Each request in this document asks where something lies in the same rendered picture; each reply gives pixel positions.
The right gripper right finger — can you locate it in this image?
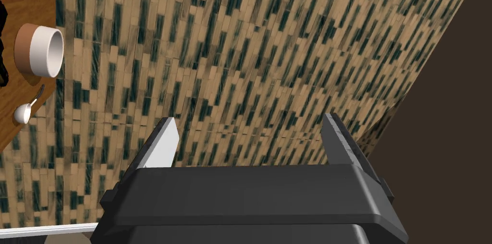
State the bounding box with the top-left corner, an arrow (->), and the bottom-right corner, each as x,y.
320,112 -> 384,191

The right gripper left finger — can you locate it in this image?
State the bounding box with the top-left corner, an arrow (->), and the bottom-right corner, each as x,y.
123,117 -> 180,181

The white spoon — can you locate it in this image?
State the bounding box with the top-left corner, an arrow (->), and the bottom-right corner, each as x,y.
13,84 -> 46,125

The brown and white bowl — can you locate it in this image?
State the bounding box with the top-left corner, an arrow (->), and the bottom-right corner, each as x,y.
14,23 -> 64,79

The brown wooden table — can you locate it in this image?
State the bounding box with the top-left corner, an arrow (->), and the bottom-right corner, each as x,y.
0,0 -> 58,153

